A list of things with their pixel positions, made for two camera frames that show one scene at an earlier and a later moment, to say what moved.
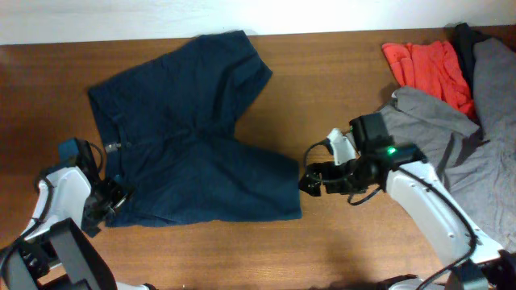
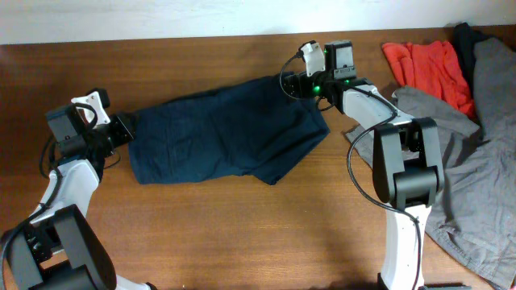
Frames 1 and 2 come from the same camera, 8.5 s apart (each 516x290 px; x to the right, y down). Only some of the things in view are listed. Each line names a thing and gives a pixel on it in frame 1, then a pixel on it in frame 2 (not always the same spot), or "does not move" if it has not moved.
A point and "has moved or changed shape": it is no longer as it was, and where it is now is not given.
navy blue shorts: [169, 128] has moved or changed shape
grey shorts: [472, 155] does not move
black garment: [463, 39] does not move
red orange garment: [433, 65] does not move
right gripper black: [333, 168] → [303, 79]
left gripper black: [121, 191] → [126, 134]
